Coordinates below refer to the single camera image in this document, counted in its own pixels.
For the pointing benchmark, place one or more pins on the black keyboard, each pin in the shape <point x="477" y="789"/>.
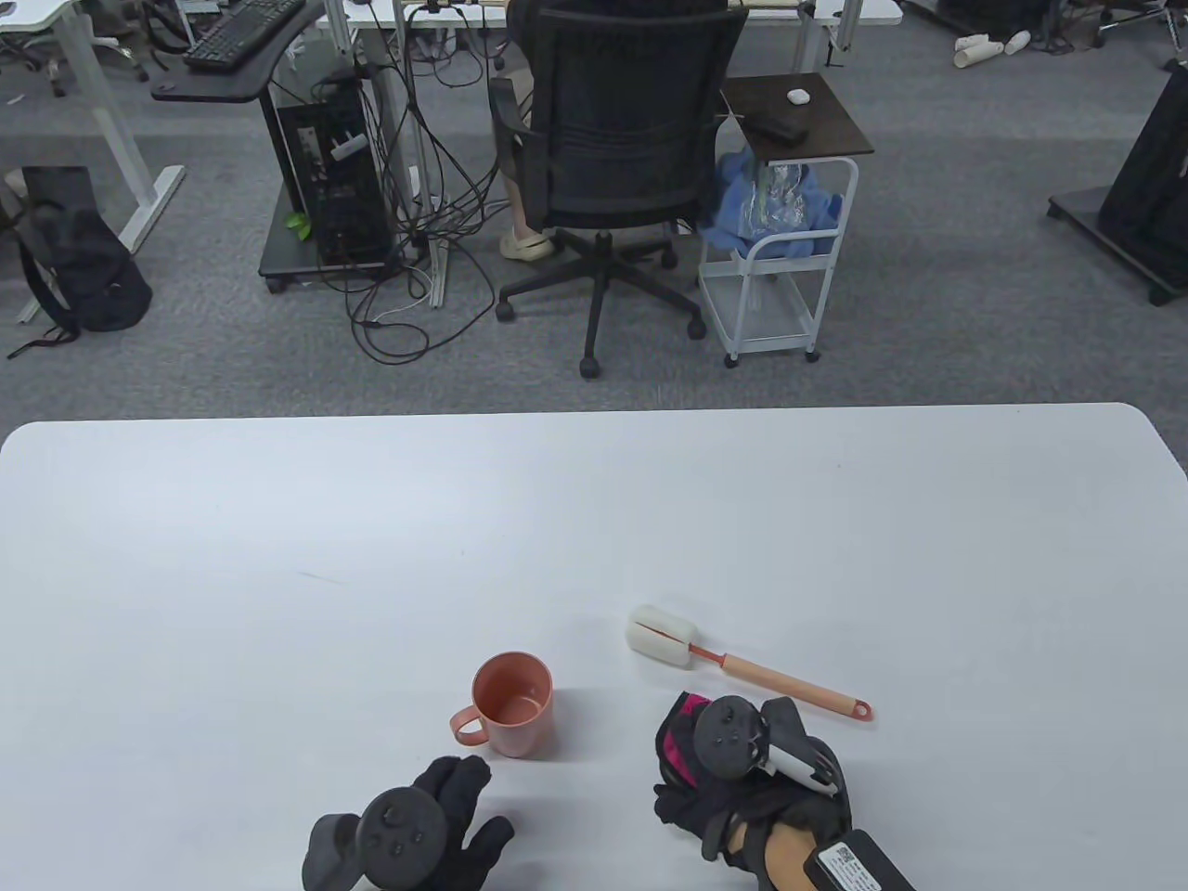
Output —
<point x="241" y="32"/>

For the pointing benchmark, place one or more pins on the small green object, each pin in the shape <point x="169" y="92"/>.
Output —
<point x="299" y="225"/>

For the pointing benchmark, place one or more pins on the black wheeled computer platform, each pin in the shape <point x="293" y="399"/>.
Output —
<point x="278" y="260"/>

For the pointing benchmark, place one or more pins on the person's right hand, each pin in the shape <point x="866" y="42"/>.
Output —
<point x="696" y="807"/>

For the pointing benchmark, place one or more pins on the black curved desk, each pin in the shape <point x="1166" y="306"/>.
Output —
<point x="232" y="83"/>

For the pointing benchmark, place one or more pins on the black stand on wheeled base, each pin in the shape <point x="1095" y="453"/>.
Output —
<point x="1151" y="176"/>

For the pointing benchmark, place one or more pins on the white paper cup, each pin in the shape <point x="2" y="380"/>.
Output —
<point x="973" y="41"/>
<point x="976" y="56"/>
<point x="1018" y="42"/>

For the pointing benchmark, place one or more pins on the person's right forearm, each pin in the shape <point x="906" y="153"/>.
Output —
<point x="780" y="858"/>

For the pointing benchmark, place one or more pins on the blue garment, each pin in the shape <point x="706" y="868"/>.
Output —
<point x="733" y="200"/>

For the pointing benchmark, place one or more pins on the black computer tower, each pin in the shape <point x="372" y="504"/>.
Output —
<point x="343" y="186"/>

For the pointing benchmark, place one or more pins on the white desk with T-foot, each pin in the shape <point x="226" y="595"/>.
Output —
<point x="121" y="139"/>

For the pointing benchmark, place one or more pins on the white cart with dark top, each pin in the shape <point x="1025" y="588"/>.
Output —
<point x="817" y="121"/>

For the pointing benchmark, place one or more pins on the clear plastic bag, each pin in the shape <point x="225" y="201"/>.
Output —
<point x="784" y="200"/>

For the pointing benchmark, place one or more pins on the black mesh office chair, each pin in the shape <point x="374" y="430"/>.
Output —
<point x="631" y="111"/>

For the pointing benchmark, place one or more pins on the white sponge cup brush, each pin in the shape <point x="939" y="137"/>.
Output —
<point x="659" y="633"/>

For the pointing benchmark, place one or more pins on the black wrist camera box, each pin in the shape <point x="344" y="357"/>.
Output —
<point x="863" y="868"/>

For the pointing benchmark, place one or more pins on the beige sandal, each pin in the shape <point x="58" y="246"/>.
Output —
<point x="529" y="247"/>

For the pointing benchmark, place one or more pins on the person's left hand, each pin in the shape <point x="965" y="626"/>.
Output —
<point x="459" y="784"/>

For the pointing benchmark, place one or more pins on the grey office chair base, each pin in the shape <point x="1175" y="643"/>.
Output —
<point x="1128" y="20"/>

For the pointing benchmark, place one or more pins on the black pouch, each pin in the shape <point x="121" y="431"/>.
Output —
<point x="775" y="130"/>

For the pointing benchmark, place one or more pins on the pink water cup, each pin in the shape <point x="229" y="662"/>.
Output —
<point x="529" y="733"/>

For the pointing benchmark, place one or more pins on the black backpack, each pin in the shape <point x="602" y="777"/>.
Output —
<point x="83" y="269"/>

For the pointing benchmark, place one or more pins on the magenta cloth with black edge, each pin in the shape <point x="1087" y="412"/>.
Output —
<point x="687" y="766"/>

